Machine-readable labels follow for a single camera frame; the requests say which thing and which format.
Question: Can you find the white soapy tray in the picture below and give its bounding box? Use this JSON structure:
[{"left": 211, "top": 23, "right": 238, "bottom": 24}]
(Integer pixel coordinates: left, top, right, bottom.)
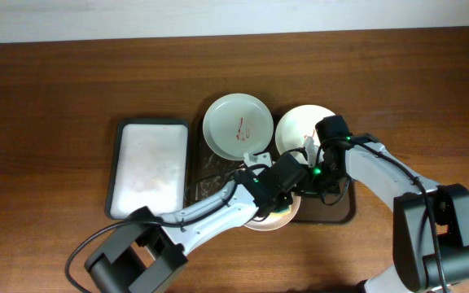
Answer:
[{"left": 105, "top": 118, "right": 189, "bottom": 220}]

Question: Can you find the brown plastic tray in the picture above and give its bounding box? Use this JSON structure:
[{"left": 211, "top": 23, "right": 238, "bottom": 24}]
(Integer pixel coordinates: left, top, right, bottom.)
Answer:
[{"left": 184, "top": 116, "right": 357, "bottom": 225}]

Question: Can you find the pinkish white plate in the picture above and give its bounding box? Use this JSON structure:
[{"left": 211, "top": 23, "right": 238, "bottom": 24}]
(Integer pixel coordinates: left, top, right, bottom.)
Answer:
[{"left": 244, "top": 195, "right": 301, "bottom": 231}]

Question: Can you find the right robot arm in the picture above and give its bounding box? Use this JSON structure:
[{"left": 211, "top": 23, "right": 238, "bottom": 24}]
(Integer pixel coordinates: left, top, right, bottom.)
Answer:
[{"left": 300, "top": 116, "right": 469, "bottom": 292}]

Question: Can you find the cream white plate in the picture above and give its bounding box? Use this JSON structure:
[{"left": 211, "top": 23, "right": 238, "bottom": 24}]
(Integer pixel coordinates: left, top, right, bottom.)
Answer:
[{"left": 275, "top": 105, "right": 335, "bottom": 164}]

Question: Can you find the green yellow sponge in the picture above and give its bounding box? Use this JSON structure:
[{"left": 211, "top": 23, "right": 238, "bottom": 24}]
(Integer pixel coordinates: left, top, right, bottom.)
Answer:
[{"left": 271, "top": 205, "right": 292, "bottom": 217}]

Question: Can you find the pale green plate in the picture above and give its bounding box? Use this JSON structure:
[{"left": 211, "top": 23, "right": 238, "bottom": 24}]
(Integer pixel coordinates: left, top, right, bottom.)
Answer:
[{"left": 202, "top": 93, "right": 274, "bottom": 160}]

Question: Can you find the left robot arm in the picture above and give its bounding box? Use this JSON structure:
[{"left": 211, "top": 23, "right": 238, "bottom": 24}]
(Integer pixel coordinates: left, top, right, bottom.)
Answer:
[{"left": 85, "top": 153, "right": 308, "bottom": 292}]

